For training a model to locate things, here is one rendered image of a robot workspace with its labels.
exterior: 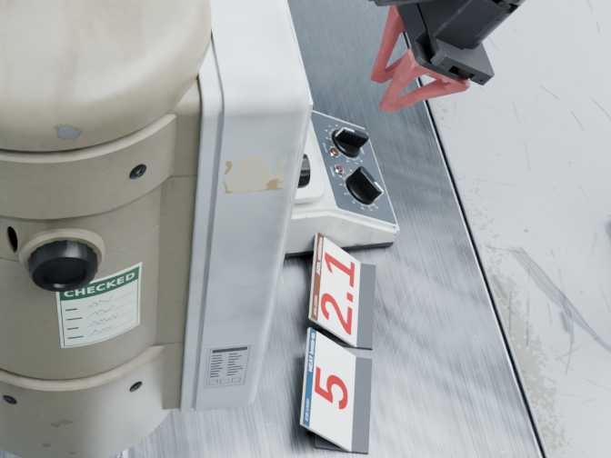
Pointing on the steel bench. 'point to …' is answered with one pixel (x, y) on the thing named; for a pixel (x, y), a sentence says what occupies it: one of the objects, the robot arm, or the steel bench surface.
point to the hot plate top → (315, 189)
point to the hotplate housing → (334, 221)
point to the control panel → (381, 211)
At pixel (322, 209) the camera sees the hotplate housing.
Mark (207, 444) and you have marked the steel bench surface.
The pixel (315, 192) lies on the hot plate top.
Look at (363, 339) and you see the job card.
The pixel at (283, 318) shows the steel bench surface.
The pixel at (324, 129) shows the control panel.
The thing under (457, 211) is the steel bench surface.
